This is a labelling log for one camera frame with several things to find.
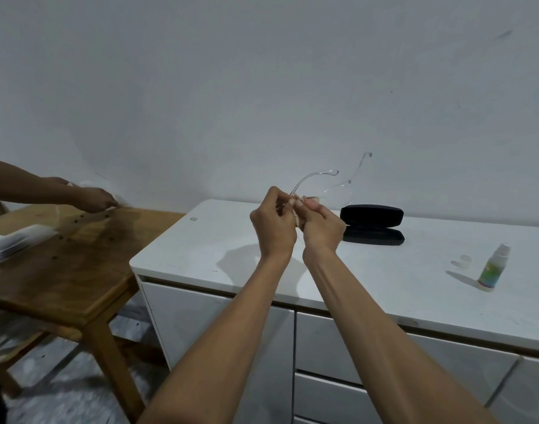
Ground small green spray bottle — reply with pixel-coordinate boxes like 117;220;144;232
477;243;511;292

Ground person's right forearm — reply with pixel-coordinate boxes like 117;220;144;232
302;247;502;424

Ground clear frame eyeglasses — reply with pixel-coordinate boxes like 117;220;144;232
280;151;374;213

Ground black glasses case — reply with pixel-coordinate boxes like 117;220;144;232
339;204;406;247

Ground white drawer cabinet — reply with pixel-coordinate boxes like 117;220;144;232
129;198;539;424

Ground beige cleaning cloth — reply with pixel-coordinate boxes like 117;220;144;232
289;196;307;230

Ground person's right hand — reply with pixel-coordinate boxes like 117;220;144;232
291;196;348;263

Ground dark wooden table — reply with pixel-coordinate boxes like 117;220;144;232
0;199;187;424

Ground person's left forearm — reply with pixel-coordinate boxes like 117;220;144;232
137;251;297;424

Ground another person's forearm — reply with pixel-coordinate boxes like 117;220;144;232
0;157;83;206

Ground person's left hand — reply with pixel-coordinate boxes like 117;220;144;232
249;185;298;261

